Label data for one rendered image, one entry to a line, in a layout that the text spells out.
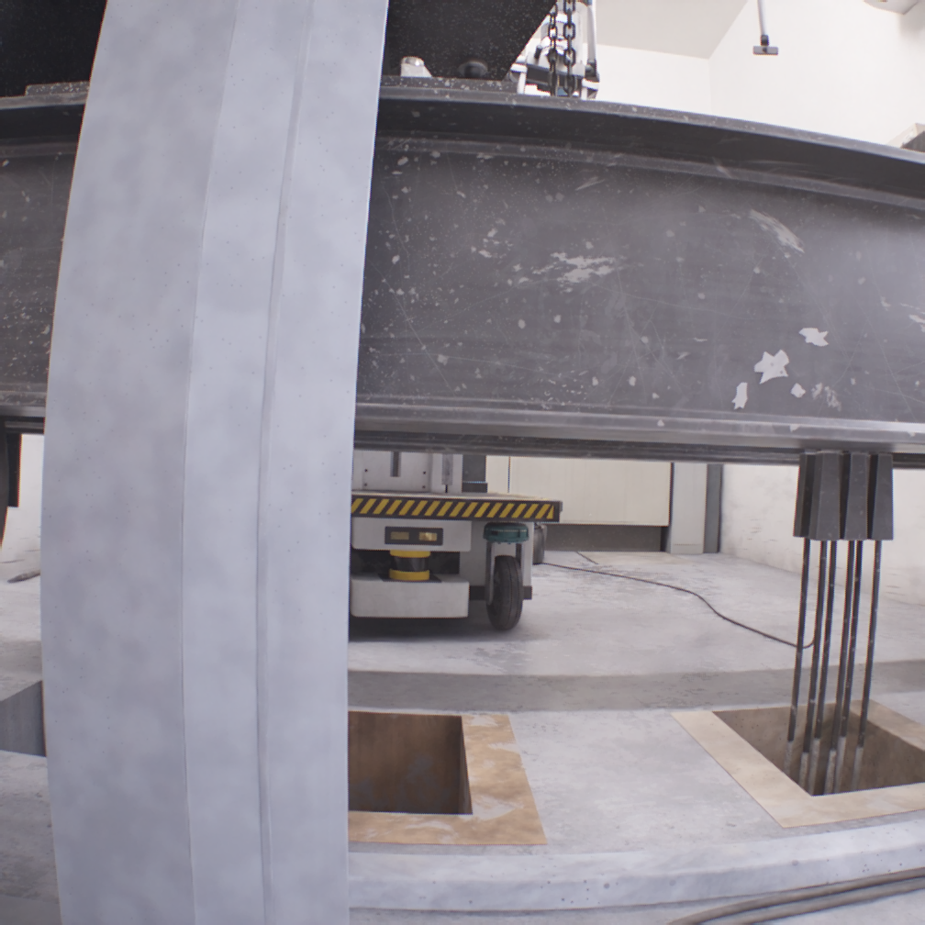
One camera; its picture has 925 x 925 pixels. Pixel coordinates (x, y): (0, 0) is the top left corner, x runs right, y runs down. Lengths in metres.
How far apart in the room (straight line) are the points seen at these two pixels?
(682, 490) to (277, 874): 3.48
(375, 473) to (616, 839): 1.37
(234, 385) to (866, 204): 0.56
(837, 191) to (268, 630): 0.59
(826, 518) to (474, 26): 0.76
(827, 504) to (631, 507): 2.76
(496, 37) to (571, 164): 0.30
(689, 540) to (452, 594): 2.31
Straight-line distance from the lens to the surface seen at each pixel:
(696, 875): 0.72
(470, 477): 2.15
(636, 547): 3.88
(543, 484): 3.67
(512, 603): 1.76
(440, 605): 1.70
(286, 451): 0.43
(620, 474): 3.74
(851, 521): 1.07
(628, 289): 0.62
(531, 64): 1.71
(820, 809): 0.94
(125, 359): 0.45
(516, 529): 1.78
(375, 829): 0.83
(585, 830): 0.85
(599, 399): 0.60
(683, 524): 3.85
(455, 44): 0.93
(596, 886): 0.70
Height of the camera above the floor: 0.38
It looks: 3 degrees up
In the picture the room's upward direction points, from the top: 2 degrees clockwise
